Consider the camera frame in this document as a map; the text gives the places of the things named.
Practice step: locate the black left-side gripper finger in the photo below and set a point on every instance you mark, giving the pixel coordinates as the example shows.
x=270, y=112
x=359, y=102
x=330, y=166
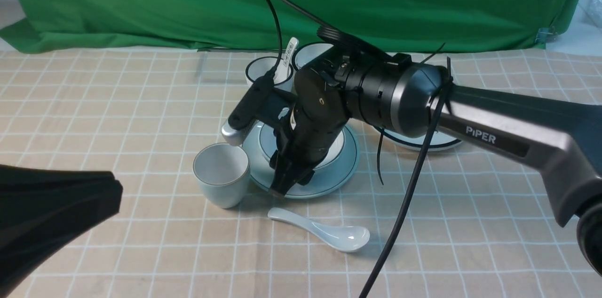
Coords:
x=41, y=211

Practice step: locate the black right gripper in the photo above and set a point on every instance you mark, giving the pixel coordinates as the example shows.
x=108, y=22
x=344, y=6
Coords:
x=332, y=88

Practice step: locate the pale grey-rimmed cup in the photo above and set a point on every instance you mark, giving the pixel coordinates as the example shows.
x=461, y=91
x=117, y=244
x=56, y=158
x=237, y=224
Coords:
x=223, y=173

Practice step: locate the white ceramic soup spoon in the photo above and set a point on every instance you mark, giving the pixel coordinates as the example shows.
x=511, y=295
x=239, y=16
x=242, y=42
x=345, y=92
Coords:
x=343, y=239

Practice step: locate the pale grey-rimmed bowl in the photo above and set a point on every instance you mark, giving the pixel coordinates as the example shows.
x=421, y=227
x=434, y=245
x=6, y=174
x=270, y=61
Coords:
x=336, y=150

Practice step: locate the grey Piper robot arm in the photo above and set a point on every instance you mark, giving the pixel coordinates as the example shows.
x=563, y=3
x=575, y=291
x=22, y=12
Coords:
x=538, y=109

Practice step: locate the pale green-rimmed plate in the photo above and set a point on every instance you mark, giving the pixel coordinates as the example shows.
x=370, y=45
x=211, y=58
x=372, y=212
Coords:
x=324, y=181

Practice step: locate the white printed spoon in cup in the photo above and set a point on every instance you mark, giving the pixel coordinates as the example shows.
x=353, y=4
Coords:
x=283, y=66

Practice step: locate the black-rimmed white cup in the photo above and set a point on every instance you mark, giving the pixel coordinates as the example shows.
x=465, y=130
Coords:
x=258, y=67

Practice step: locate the black-rimmed white bowl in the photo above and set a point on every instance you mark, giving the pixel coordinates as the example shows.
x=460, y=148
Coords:
x=308, y=52

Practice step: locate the black-rimmed illustrated plate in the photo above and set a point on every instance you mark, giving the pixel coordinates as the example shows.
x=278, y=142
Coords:
x=439, y=141

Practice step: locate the beige checkered tablecloth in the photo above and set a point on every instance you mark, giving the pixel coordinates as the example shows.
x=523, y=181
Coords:
x=479, y=226

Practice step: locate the green backdrop cloth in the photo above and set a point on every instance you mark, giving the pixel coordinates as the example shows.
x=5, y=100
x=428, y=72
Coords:
x=392, y=25

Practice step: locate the metal clip on backdrop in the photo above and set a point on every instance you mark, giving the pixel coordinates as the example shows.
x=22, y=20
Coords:
x=546, y=35

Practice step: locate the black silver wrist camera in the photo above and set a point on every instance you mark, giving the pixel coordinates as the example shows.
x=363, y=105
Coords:
x=263, y=102

